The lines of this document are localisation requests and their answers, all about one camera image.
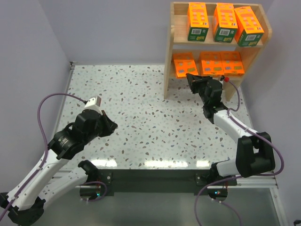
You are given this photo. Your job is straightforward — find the orange sponge box wide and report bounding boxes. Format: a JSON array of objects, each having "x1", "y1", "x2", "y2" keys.
[
  {"x1": 173, "y1": 52, "x2": 198, "y2": 79},
  {"x1": 199, "y1": 51, "x2": 224, "y2": 77},
  {"x1": 220, "y1": 51, "x2": 245, "y2": 77}
]

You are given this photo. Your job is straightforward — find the orange sponge box narrow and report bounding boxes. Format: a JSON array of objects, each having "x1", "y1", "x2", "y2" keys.
[
  {"x1": 187, "y1": 2, "x2": 209, "y2": 42},
  {"x1": 212, "y1": 3, "x2": 238, "y2": 43}
]

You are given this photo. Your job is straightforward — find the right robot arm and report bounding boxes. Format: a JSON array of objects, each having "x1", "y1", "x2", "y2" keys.
[{"x1": 186, "y1": 73, "x2": 275, "y2": 183}]

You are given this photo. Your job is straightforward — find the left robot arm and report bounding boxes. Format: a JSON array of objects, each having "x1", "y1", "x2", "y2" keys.
[{"x1": 0, "y1": 110, "x2": 117, "y2": 226}]

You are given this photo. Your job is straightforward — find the wooden shelf unit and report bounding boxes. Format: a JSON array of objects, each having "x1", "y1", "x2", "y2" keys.
[{"x1": 163, "y1": 2, "x2": 272, "y2": 99}]

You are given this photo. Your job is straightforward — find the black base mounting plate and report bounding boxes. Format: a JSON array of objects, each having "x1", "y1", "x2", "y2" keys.
[{"x1": 84, "y1": 169, "x2": 223, "y2": 196}]

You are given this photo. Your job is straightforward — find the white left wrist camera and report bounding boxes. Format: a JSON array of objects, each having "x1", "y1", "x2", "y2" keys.
[{"x1": 84, "y1": 96, "x2": 101, "y2": 112}]

